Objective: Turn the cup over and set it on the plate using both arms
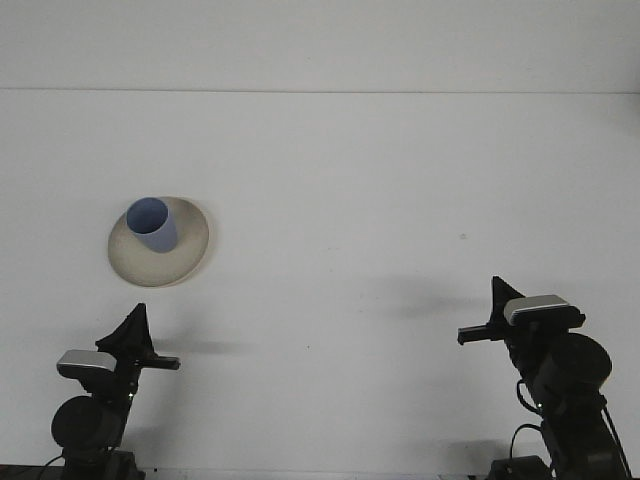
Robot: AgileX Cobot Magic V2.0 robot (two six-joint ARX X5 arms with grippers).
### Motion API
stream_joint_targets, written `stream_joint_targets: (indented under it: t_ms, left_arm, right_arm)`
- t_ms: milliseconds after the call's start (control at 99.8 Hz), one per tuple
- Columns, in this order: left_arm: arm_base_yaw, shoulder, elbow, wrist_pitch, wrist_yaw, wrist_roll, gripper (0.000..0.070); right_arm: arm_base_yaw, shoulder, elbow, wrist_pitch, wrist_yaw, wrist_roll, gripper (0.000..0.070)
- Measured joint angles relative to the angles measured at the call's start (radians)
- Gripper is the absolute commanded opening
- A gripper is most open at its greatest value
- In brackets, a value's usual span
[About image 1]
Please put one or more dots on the pale blue cup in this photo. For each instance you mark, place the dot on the pale blue cup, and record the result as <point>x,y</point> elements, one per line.
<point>160,235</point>

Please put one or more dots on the pale round plate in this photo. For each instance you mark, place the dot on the pale round plate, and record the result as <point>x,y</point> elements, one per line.
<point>165,270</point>

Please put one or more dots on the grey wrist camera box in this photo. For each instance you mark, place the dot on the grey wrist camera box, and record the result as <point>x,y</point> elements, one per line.
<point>85,361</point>
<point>530,305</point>

